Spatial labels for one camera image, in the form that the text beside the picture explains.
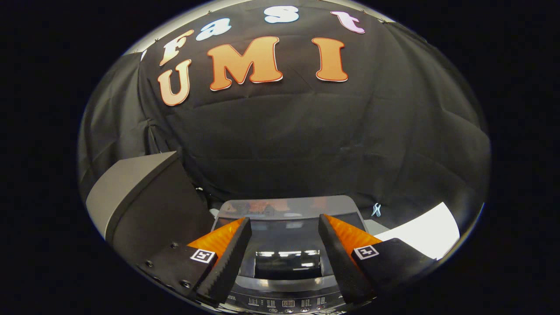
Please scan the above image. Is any grey box stand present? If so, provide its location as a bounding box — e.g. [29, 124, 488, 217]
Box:
[86, 151, 215, 268]

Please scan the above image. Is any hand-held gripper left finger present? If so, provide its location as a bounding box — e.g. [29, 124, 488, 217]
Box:
[136, 217, 253, 307]

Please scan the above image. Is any dark transparent washing machine lid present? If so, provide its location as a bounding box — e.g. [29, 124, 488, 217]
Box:
[213, 196, 369, 281]

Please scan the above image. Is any grey washing machine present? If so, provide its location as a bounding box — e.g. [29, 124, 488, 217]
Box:
[209, 196, 388, 315]

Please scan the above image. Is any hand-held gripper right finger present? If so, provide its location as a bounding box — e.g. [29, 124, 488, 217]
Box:
[318, 214, 438, 306]

